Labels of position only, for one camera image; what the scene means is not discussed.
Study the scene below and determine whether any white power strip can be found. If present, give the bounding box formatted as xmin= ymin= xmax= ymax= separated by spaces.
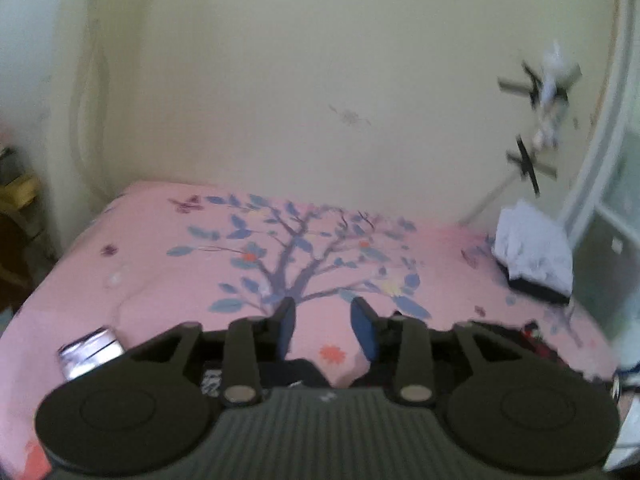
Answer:
xmin=532 ymin=41 xmax=572 ymax=152

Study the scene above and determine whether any white framed glass door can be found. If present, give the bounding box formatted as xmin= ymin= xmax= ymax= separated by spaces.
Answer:
xmin=561 ymin=0 xmax=639 ymax=354

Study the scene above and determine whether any black folded garment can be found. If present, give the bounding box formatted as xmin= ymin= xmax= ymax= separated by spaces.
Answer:
xmin=498 ymin=263 xmax=570 ymax=307

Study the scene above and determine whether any white folded garment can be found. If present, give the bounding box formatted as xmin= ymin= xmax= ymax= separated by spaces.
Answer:
xmin=491 ymin=200 xmax=574 ymax=296

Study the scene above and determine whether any cluttered shelf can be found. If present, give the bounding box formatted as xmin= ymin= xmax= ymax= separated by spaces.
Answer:
xmin=1 ymin=126 xmax=56 ymax=314

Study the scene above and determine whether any white power cable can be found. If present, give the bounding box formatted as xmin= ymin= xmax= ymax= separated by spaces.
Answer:
xmin=456 ymin=171 xmax=524 ymax=226

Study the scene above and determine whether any pink floral bed sheet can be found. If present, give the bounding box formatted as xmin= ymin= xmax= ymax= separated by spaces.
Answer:
xmin=1 ymin=183 xmax=616 ymax=479

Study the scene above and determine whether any black patterned knit sweater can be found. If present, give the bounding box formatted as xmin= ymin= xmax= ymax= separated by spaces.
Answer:
xmin=199 ymin=320 xmax=564 ymax=399

